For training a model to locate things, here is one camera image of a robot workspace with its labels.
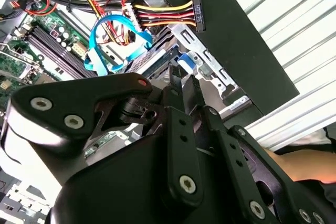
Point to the hard disk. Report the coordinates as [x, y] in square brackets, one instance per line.
[185, 61]

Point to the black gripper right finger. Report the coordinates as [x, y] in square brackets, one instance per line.
[236, 171]

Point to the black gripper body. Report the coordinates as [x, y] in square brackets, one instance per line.
[118, 187]

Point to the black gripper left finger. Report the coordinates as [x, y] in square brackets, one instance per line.
[57, 103]

